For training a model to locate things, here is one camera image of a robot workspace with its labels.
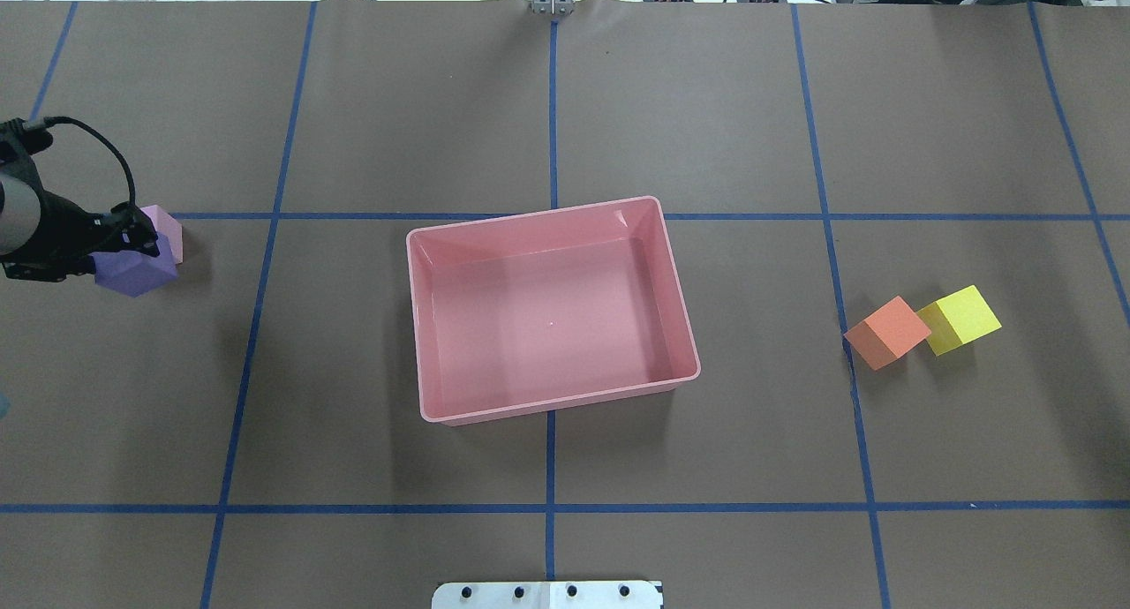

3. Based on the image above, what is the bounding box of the orange foam block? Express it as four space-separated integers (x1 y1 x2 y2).
844 296 931 371

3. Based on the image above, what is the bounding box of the white mounting plate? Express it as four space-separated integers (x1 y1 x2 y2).
431 580 664 608

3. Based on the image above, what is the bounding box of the pink foam block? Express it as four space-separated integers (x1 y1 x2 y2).
141 206 185 266

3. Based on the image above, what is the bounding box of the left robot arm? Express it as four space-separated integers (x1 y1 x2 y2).
1 116 164 282

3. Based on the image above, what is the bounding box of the purple foam block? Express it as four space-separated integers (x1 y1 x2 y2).
92 232 185 297

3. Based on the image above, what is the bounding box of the yellow foam block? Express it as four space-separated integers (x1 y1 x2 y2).
916 286 1002 357

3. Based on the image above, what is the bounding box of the pink plastic bin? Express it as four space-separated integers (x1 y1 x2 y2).
406 195 702 425

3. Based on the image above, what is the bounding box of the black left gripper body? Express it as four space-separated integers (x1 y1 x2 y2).
3 190 159 282

